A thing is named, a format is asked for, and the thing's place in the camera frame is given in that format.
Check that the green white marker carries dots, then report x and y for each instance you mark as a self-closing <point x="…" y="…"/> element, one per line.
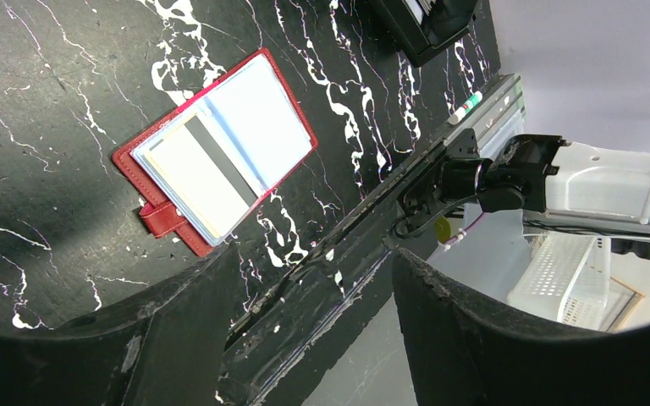
<point x="461" y="112"/>

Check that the stack of white cards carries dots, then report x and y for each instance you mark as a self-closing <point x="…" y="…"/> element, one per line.
<point x="420" y="8"/>

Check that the white perforated plastic basket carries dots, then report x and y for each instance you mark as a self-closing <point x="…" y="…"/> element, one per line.
<point x="567" y="280"/>

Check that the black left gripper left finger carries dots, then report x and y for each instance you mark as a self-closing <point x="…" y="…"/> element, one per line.
<point x="161" y="346"/>

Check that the black plastic card box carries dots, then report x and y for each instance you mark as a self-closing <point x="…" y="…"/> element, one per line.
<point x="423" y="40"/>

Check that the white magnetic stripe card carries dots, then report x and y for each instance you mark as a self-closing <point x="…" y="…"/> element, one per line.
<point x="199" y="177"/>

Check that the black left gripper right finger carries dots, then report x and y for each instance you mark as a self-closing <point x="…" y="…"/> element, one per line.
<point x="466" y="348"/>

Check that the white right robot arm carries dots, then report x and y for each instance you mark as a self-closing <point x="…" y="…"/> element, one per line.
<point x="569" y="187"/>

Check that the red card holder wallet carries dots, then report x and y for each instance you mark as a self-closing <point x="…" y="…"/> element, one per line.
<point x="264" y="132"/>

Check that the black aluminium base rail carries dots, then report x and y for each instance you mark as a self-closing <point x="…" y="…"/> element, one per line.
<point x="328" y="300"/>

